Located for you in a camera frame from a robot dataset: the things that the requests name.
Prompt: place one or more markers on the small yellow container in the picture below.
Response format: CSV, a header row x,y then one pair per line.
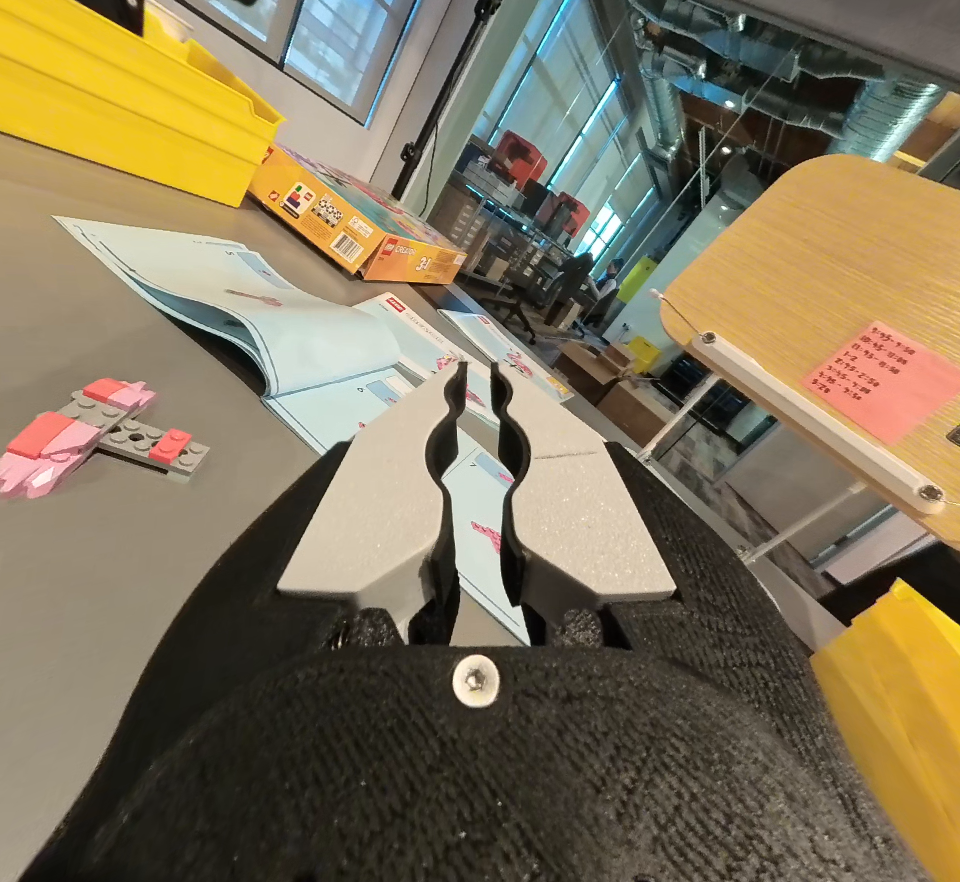
x,y
643,353

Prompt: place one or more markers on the tall glass windows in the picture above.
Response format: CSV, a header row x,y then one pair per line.
x,y
555,72

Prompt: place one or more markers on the thin silver air duct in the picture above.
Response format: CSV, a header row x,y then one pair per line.
x,y
664,110

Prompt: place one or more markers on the pink sticky note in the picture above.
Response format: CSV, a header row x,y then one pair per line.
x,y
870,383

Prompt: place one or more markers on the pink grey brick assembly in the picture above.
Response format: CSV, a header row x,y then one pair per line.
x,y
112,432

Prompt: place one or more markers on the black office chair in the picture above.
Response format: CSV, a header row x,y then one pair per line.
x,y
574,278

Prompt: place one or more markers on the instruction booklet with flamingo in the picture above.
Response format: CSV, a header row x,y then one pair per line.
x,y
487,331

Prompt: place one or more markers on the yellow plastic bin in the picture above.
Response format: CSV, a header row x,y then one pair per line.
x,y
112,102
900,709

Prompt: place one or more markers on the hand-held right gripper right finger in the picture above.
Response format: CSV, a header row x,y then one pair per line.
x,y
592,522

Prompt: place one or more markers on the large silver air duct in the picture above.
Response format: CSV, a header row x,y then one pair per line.
x,y
892,114

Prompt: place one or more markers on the yellow green panel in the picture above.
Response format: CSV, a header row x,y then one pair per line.
x,y
636,281

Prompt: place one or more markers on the wooden book stand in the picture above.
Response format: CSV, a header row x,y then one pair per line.
x,y
810,260

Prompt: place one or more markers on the window with grey frame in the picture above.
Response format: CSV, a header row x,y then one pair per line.
x,y
337,20

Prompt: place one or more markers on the red 3D printer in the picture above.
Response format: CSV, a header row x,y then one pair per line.
x,y
571,213
519,156

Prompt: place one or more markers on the light blue instruction booklet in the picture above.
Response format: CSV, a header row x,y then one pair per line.
x,y
300,342

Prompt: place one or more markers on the black stand pole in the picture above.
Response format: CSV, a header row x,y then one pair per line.
x,y
409,149

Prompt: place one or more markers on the cardboard box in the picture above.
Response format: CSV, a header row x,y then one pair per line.
x,y
589,365
637,410

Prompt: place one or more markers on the instruction booklet with pink bird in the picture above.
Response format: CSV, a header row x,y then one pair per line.
x,y
405,335

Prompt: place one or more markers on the orange brick set box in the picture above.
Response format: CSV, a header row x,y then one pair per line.
x,y
322,215

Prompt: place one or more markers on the small red brick plate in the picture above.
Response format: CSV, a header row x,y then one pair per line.
x,y
170,445

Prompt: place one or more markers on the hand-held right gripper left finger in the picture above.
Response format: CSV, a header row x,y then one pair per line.
x,y
367,522

